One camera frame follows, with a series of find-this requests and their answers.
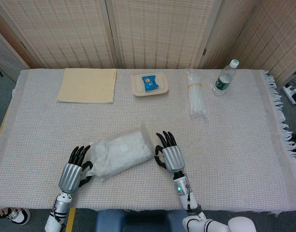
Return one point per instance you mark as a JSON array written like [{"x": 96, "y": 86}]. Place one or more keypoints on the white machine base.
[{"x": 293, "y": 93}]

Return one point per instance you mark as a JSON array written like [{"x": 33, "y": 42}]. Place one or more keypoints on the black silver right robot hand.
[{"x": 173, "y": 158}]

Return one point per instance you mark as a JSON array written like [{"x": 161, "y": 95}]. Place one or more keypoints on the white black sneaker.
[{"x": 18, "y": 215}]

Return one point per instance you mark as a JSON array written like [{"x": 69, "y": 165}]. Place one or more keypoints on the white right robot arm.
[{"x": 191, "y": 205}]

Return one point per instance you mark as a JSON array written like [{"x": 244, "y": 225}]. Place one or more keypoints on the beige food container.
[{"x": 162, "y": 84}]

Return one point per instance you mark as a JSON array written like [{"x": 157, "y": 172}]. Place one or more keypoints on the woven folding screen panel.
[
  {"x": 58, "y": 31},
  {"x": 225, "y": 31},
  {"x": 5, "y": 55},
  {"x": 278, "y": 36},
  {"x": 159, "y": 31}
]

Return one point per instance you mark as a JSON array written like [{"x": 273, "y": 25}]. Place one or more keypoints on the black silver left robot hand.
[{"x": 70, "y": 176}]

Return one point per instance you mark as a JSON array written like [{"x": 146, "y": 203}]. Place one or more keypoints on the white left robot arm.
[{"x": 58, "y": 210}]

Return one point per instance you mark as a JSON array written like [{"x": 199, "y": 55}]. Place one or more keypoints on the yellow floor tape strip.
[{"x": 71, "y": 221}]

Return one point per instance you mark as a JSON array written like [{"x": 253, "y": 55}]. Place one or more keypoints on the clear plastic tube bundle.
[{"x": 196, "y": 99}]

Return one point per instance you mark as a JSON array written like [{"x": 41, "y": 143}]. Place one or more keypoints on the beige paper folder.
[{"x": 87, "y": 85}]

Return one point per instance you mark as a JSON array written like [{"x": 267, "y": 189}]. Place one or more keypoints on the white woven tablecloth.
[{"x": 222, "y": 157}]

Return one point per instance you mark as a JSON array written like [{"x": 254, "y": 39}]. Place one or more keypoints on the blue snack packet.
[{"x": 149, "y": 82}]

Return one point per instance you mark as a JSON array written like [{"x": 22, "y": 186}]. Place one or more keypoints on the yellow rubber band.
[{"x": 195, "y": 84}]

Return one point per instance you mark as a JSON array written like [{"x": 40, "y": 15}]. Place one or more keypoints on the translucent plastic bag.
[{"x": 118, "y": 154}]

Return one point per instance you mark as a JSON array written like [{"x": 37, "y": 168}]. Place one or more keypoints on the clear water bottle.
[{"x": 222, "y": 81}]

